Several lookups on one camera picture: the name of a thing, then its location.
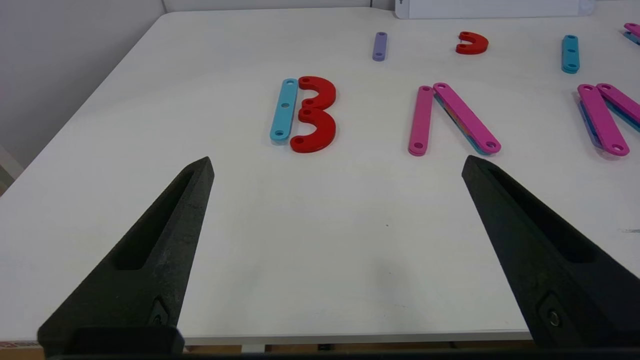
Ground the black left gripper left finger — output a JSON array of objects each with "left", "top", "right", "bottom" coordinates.
[{"left": 38, "top": 156, "right": 216, "bottom": 358}]

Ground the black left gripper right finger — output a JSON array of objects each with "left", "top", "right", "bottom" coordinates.
[{"left": 461, "top": 155, "right": 640, "bottom": 351}]

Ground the white sign reading BRAIN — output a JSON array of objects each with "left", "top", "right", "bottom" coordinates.
[{"left": 395, "top": 0, "right": 596, "bottom": 20}]

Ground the blue plastic bar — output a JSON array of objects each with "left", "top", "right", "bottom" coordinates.
[
  {"left": 561, "top": 34, "right": 581, "bottom": 75},
  {"left": 270, "top": 78, "right": 299, "bottom": 143}
]

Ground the red curved plastic piece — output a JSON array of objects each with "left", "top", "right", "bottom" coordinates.
[
  {"left": 298, "top": 76, "right": 337, "bottom": 111},
  {"left": 290, "top": 107, "right": 337, "bottom": 154}
]

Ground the small red curved piece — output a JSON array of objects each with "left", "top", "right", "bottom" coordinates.
[{"left": 455, "top": 32, "right": 489, "bottom": 55}]

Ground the short purple plastic bar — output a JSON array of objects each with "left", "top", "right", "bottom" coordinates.
[{"left": 372, "top": 32, "right": 388, "bottom": 62}]

